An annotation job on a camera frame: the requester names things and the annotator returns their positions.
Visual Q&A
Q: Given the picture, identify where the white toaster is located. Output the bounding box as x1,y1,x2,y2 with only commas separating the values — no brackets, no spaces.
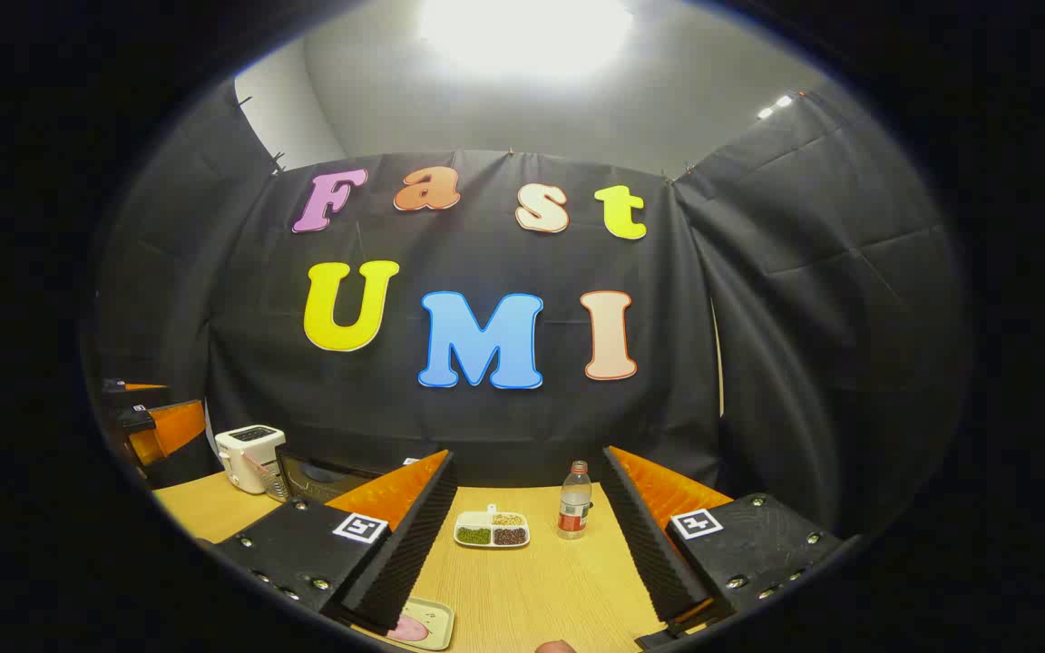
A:
214,424,287,496

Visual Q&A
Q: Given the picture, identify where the white divided dish with beans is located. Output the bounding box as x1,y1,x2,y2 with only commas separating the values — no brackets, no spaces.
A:
453,503,532,550

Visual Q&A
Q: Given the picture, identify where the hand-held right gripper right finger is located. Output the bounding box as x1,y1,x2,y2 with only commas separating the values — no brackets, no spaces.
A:
601,444,844,626

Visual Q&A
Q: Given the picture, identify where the pink striped straw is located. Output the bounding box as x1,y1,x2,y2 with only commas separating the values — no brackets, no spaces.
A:
241,453,284,496

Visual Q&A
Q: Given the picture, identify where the cream plate with cherry print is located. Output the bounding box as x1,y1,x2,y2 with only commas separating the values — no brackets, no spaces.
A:
385,596,456,652

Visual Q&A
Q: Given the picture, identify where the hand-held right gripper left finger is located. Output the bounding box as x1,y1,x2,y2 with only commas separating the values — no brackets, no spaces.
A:
214,450,458,635

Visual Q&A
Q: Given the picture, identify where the metal wire basket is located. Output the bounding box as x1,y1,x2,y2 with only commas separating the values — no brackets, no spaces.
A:
250,458,293,502

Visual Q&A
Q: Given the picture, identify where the thin pale pole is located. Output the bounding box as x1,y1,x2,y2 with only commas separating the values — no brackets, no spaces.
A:
709,297,726,418

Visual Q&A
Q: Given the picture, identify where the pink ham slice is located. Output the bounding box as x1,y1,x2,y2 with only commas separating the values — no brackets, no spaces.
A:
386,614,434,644

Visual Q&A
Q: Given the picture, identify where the clear bottle with red label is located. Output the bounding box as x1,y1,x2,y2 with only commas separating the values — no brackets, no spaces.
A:
557,460,594,541

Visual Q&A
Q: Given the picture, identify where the black electric oven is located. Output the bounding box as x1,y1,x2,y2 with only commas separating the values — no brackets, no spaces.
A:
274,444,401,505

